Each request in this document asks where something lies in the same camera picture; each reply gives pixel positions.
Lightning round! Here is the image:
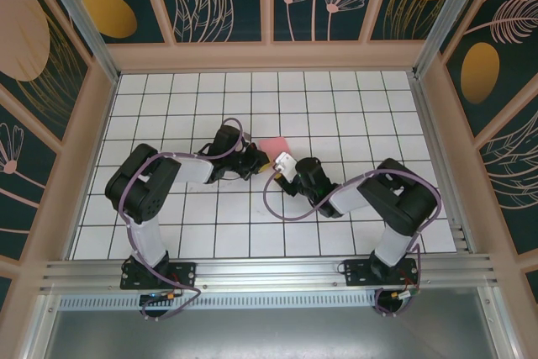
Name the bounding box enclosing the pink cloth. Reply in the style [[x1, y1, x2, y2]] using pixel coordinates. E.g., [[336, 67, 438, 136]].
[[256, 136, 292, 162]]

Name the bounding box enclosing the small circuit board with wires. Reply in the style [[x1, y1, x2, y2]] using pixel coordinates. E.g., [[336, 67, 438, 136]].
[[140, 289, 184, 305], [388, 287, 421, 302]]

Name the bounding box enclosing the slotted metal cable strip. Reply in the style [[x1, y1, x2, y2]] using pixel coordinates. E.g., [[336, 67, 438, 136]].
[[58, 294, 379, 310]]

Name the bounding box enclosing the aluminium frame rail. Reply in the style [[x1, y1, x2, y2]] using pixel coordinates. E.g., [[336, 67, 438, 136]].
[[478, 287, 520, 359], [23, 293, 58, 359]]

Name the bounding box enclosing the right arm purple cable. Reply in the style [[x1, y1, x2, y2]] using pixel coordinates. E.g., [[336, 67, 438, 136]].
[[262, 167, 445, 319]]

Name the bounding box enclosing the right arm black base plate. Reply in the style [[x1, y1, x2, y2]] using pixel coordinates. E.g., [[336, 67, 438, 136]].
[[343, 258, 419, 288]]

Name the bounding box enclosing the aluminium corner post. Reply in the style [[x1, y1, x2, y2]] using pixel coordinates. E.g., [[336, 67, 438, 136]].
[[411, 0, 493, 81], [33, 0, 121, 85]]

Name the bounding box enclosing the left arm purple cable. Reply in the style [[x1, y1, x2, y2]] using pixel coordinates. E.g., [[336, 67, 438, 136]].
[[117, 118, 245, 322]]

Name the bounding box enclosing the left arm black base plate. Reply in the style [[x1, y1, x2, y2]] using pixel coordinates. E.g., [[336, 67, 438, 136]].
[[119, 261, 198, 292]]

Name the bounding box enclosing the grooved aluminium side rail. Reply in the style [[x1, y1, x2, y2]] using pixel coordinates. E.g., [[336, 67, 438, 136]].
[[409, 75, 478, 255]]

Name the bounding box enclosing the grey metal sheet panel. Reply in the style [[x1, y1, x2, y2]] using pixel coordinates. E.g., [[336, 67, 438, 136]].
[[44, 310, 501, 359]]

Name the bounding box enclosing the long aluminium mounting rail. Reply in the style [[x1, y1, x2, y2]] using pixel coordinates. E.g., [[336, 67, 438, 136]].
[[40, 253, 499, 293]]

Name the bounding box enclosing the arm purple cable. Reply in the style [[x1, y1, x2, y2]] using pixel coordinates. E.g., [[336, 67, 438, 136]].
[[262, 167, 445, 319], [117, 118, 245, 322]]

